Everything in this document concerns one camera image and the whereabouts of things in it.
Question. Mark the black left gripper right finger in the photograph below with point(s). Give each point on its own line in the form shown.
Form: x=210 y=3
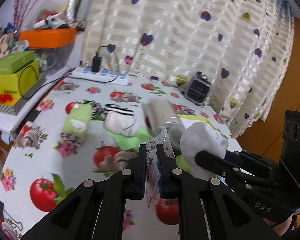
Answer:
x=208 y=209

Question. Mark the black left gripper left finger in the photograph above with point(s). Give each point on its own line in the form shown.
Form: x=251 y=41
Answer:
x=95 y=210

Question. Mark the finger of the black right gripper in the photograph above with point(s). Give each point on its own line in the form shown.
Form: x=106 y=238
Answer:
x=207 y=165
x=248 y=161

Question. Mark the white grey sock bundle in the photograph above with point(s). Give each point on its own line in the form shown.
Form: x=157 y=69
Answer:
x=198 y=137

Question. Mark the clear printed plastic bag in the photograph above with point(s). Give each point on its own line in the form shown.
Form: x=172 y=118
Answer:
x=152 y=170

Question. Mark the green towel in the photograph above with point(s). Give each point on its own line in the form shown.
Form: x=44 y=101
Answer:
x=76 y=125

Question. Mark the white beige sock bundle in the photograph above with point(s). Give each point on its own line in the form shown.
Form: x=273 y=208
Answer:
x=121 y=124

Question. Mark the black white striped sock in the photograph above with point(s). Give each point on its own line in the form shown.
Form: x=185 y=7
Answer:
x=97 y=110
x=118 y=109

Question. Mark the light green cloth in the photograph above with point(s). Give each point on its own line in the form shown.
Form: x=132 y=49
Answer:
x=126 y=143

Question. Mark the person's right hand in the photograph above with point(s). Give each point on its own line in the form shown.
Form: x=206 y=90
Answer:
x=284 y=227

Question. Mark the brown wooden cabinet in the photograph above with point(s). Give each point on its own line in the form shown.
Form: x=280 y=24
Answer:
x=265 y=138

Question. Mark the green jar lid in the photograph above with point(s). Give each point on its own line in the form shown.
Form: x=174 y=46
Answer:
x=185 y=163

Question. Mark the yellow-green shallow box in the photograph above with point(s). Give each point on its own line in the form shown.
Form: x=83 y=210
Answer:
x=188 y=120

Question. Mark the clear plastic jar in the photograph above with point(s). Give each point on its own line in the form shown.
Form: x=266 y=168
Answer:
x=161 y=115

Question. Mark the grey mini heater fan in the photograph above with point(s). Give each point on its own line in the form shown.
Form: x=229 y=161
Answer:
x=198 y=89

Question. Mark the fruit-print tablecloth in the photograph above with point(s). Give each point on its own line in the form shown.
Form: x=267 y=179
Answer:
x=67 y=144

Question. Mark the white blue power strip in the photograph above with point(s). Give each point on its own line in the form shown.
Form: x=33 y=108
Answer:
x=103 y=76

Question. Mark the cream heart-pattern curtain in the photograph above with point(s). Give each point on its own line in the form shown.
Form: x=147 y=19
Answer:
x=243 y=47

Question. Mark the yellow-green cardboard box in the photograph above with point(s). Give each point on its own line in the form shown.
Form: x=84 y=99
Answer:
x=13 y=86

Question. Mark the dark green flat box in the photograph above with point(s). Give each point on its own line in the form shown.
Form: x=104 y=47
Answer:
x=12 y=62

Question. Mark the orange storage bin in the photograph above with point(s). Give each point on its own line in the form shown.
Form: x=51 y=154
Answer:
x=48 y=38

